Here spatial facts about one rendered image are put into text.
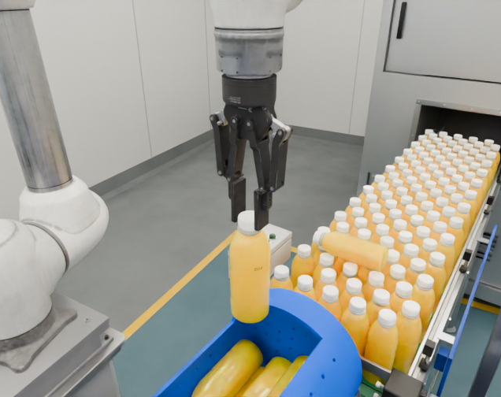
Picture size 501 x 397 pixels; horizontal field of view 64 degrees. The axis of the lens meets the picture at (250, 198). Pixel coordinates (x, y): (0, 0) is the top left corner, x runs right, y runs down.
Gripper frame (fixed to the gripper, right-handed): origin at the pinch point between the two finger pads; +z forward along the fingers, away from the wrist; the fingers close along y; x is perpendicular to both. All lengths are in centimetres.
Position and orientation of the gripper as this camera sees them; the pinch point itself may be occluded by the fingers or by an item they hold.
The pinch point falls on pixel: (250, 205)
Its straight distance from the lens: 63.6
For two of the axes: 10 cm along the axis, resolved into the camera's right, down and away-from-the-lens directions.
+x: 5.9, -3.8, 7.2
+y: 8.1, 2.7, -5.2
